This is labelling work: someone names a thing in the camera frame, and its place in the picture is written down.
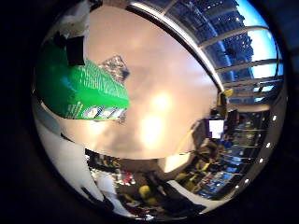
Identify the black white patterned cloth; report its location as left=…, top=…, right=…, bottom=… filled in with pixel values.
left=98, top=54, right=131, bottom=84

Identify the yellow stand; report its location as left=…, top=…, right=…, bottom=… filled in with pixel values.
left=217, top=88, right=235, bottom=117

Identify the computer monitor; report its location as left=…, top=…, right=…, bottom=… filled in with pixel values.
left=206, top=119, right=226, bottom=140

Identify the person in black clothes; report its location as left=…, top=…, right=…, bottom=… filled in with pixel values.
left=152, top=178, right=206, bottom=217

